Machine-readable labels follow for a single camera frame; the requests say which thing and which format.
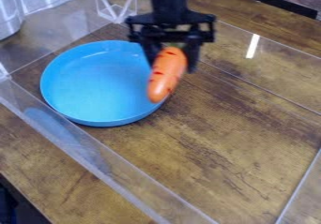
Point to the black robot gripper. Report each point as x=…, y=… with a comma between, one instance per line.
x=171, y=28

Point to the orange toy carrot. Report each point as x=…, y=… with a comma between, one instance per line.
x=169, y=67

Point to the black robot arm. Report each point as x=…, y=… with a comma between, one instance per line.
x=162, y=7

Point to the round blue tray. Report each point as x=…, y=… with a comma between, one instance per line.
x=95, y=84

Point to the clear acrylic front barrier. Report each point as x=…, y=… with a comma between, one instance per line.
x=158, y=202

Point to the clear acrylic corner bracket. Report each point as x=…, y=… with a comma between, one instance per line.
x=114, y=12

